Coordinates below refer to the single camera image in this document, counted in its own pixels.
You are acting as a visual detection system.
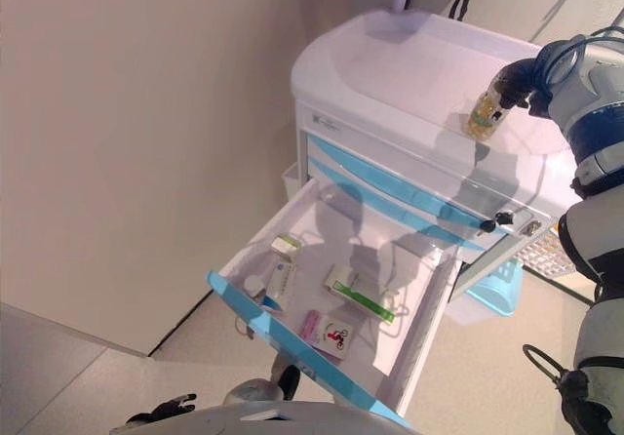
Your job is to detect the white medical cart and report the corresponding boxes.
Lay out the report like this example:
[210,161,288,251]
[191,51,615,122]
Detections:
[282,8,581,416]

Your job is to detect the white perforated basket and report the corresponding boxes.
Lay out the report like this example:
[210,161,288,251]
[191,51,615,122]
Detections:
[516,224,581,275]

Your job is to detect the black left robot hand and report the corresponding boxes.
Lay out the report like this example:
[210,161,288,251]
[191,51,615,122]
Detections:
[125,393,198,426]

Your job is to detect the waste bin with blue lid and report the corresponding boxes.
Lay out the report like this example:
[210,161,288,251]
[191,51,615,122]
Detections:
[448,257,523,329]

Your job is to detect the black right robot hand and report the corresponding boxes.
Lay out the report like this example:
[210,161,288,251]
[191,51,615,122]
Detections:
[489,57,555,117]

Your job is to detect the silver left robot leg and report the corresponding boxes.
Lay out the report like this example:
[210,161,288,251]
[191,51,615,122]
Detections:
[221,364,302,407]

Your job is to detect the large green white medicine box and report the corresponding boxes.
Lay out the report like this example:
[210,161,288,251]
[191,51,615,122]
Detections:
[321,264,397,324]

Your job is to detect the blue front cart drawer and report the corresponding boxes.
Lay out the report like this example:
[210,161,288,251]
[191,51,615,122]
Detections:
[204,178,459,429]

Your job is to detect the white cart side bin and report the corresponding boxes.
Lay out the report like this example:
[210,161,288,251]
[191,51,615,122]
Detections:
[281,161,299,195]

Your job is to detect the pink blister pack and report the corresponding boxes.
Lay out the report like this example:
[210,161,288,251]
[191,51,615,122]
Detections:
[301,309,324,342]

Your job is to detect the white blue medicine box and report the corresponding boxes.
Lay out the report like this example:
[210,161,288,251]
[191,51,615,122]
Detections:
[265,260,298,309]

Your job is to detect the small white bottle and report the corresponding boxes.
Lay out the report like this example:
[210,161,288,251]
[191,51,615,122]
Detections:
[243,275,268,298]

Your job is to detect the grey robot torso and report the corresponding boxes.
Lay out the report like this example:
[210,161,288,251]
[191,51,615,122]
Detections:
[109,400,415,435]

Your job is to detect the white card red figure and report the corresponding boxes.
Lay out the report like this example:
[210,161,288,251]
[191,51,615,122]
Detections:
[319,316,353,362]

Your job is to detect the small green white medicine box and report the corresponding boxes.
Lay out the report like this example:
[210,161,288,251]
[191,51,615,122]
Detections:
[270,234,302,259]

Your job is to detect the yellow pill bottle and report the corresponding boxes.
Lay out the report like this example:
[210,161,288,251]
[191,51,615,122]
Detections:
[462,86,506,141]

